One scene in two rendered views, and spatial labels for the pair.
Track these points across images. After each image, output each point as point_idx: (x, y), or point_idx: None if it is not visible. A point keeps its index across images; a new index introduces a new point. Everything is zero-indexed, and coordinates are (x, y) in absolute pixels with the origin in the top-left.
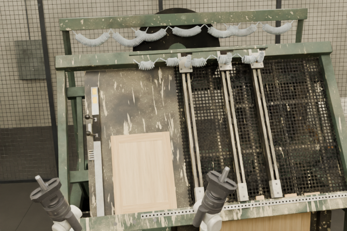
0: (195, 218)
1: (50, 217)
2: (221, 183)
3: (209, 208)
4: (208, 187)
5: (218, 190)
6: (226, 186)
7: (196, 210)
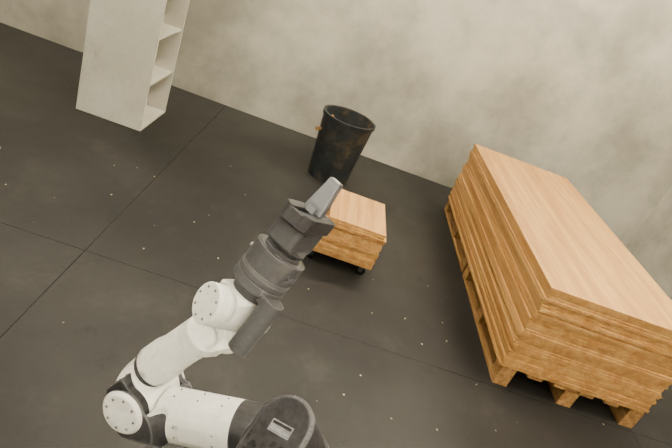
0: (258, 336)
1: None
2: (324, 221)
3: (285, 292)
4: (297, 245)
5: (313, 239)
6: (328, 222)
7: (226, 320)
